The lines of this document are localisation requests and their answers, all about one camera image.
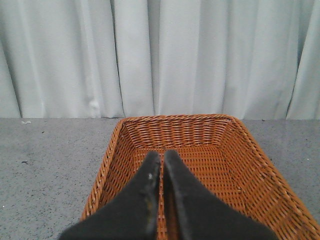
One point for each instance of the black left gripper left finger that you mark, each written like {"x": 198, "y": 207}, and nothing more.
{"x": 131, "y": 215}

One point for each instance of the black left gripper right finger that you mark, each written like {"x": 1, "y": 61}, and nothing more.
{"x": 192, "y": 212}

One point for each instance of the brown wicker basket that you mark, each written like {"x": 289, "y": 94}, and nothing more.
{"x": 221, "y": 152}

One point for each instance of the white curtain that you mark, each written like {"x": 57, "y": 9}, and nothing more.
{"x": 252, "y": 59}

